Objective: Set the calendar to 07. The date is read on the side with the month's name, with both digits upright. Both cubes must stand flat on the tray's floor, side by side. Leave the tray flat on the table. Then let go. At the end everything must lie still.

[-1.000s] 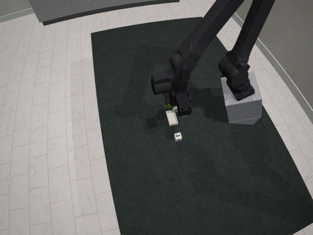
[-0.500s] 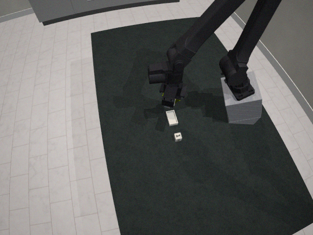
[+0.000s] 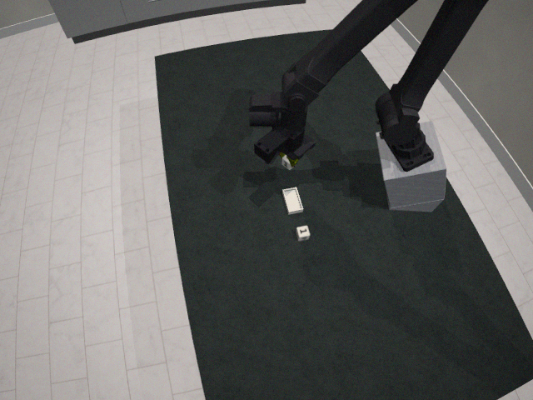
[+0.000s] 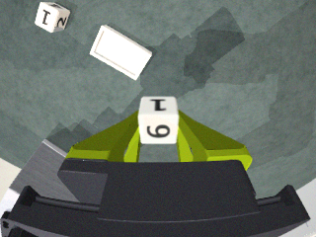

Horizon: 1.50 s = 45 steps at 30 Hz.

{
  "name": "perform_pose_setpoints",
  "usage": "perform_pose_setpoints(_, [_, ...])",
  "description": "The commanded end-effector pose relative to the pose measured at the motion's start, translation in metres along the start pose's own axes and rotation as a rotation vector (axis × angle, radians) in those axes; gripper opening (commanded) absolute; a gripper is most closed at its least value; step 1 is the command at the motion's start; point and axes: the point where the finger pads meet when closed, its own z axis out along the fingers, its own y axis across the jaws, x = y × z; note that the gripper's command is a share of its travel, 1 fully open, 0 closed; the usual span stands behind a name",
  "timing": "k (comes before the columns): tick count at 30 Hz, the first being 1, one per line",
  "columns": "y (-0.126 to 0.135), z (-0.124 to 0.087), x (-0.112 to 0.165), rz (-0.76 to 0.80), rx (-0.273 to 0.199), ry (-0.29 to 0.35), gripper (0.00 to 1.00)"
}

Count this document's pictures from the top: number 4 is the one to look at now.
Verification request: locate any beige open-top tray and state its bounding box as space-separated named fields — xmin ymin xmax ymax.
xmin=90 ymin=25 xmax=152 ymax=80

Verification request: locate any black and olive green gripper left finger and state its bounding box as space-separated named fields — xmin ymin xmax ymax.
xmin=65 ymin=111 xmax=141 ymax=162

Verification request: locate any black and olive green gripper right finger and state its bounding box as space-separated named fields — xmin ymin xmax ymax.
xmin=177 ymin=110 xmax=252 ymax=171

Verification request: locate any white number cube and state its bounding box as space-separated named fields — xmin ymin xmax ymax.
xmin=36 ymin=2 xmax=70 ymax=33
xmin=138 ymin=97 xmax=179 ymax=143

